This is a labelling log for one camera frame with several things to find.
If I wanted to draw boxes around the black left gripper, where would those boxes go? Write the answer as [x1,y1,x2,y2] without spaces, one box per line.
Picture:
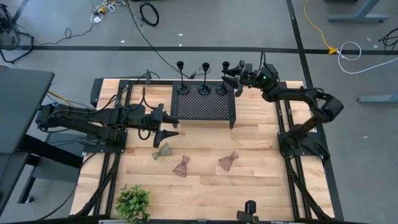
[138,103,180,149]

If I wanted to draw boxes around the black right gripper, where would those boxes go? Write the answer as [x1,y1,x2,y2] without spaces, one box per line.
[222,60,265,98]

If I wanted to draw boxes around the black metal candlestick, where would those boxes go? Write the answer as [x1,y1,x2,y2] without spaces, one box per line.
[215,60,231,96]
[175,60,191,96]
[197,62,212,96]

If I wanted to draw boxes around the green ribbed glass candle holder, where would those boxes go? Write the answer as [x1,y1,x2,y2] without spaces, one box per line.
[151,142,173,161]

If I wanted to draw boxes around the pink ribbed glass candle holder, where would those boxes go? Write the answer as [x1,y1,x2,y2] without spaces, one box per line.
[172,155,191,178]
[218,151,240,172]

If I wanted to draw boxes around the black perforated metal shelf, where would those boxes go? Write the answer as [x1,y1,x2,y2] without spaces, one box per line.
[170,80,237,129]

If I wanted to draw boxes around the green artificial plant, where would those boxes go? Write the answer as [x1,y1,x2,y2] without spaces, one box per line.
[114,183,152,224]

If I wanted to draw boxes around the grey desk foot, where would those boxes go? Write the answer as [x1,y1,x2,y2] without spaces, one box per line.
[328,0,389,24]
[357,94,398,104]

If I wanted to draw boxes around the black desk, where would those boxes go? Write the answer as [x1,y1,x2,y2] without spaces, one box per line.
[0,66,85,215]

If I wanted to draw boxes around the black floor fan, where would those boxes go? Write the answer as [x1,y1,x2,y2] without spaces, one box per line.
[0,2,35,65]

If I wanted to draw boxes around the black aluminium table frame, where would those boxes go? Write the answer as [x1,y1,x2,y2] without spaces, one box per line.
[70,77,345,223]

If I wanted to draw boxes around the long black floor cable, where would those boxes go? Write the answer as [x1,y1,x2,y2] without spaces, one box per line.
[126,0,191,79]

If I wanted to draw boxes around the yellow extension cable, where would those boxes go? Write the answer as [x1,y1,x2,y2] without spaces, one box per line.
[303,0,339,55]

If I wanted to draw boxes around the short yellow cable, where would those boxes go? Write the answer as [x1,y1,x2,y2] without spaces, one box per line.
[47,90,75,106]

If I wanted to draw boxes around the coiled black cable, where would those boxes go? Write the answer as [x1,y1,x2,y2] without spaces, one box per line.
[139,1,160,27]

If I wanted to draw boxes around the white cable bundle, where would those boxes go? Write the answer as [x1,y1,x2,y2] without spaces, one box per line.
[90,0,127,24]

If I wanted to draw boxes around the white floor cable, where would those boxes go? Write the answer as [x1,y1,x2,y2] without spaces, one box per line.
[337,41,398,75]

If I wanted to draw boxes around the tangled black cables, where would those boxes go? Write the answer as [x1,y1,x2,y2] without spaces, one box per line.
[377,26,398,52]

